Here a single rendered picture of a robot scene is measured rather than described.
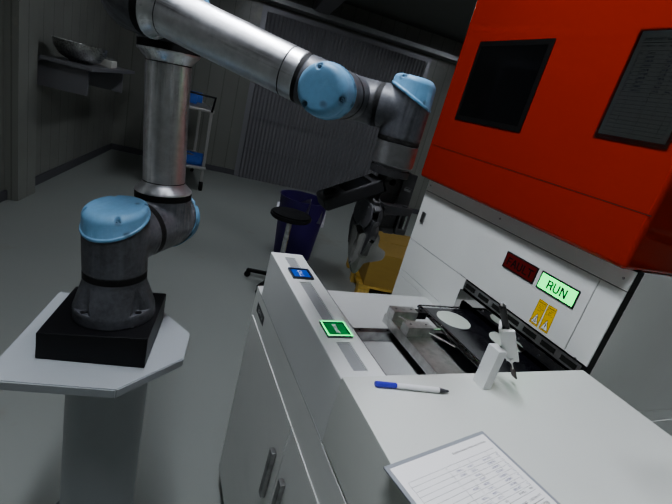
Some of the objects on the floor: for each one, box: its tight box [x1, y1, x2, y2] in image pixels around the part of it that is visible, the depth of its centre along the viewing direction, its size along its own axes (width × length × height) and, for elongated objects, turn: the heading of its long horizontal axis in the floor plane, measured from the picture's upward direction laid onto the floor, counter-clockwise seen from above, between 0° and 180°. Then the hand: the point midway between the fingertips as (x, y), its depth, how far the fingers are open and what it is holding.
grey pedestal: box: [0, 292, 190, 504], centre depth 99 cm, size 51×44×82 cm
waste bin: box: [274, 190, 326, 261], centre depth 379 cm, size 49×45×60 cm
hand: (351, 266), depth 81 cm, fingers closed
